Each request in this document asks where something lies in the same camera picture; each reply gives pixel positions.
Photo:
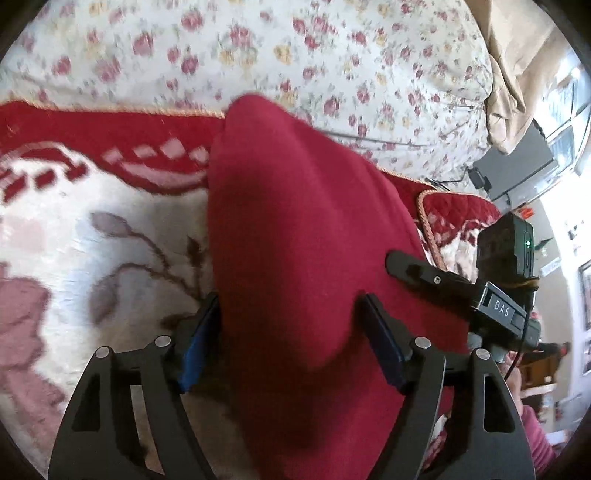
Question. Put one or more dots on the red quilted cushion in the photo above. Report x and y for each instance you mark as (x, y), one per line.
(452, 212)

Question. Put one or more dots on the black power adapter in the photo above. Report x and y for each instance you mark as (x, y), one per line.
(479, 179)

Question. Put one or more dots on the picture frame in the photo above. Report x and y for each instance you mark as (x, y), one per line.
(585, 295)

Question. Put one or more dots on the grey box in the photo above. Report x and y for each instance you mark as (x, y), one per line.
(517, 166)

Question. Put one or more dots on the beige curtain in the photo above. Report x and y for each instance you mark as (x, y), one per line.
(517, 69)

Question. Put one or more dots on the red garment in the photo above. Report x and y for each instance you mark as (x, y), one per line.
(300, 230)

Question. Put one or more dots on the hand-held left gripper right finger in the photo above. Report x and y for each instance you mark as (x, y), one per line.
(385, 346)

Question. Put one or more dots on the window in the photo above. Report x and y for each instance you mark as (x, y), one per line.
(565, 120)

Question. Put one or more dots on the floral quilt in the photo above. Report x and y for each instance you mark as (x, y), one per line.
(323, 55)

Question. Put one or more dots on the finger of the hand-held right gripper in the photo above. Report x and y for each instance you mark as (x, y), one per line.
(429, 279)

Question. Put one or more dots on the person's right forearm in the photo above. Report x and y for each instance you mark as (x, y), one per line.
(538, 438)

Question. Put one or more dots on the red and white plush blanket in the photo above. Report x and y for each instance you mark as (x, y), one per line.
(92, 194)

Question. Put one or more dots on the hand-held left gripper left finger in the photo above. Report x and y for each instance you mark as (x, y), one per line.
(198, 350)

